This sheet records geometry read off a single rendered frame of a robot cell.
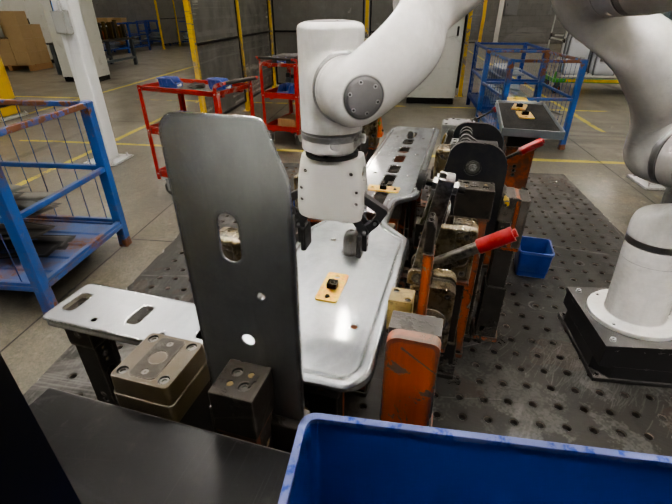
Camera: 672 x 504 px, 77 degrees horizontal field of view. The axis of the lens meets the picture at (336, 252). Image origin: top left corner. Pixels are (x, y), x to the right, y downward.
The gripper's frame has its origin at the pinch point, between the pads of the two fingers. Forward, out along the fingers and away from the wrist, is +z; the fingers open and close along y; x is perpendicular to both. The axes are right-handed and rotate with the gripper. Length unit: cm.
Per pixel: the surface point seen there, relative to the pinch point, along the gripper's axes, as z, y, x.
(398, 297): 1.7, -12.0, 8.8
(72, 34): -12, 333, -291
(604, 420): 39, -53, -11
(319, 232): 8.3, 8.5, -18.5
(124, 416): 4.9, 13.6, 33.6
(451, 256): -1.4, -18.4, 0.9
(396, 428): -8.0, -15.5, 36.9
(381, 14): -19, 138, -770
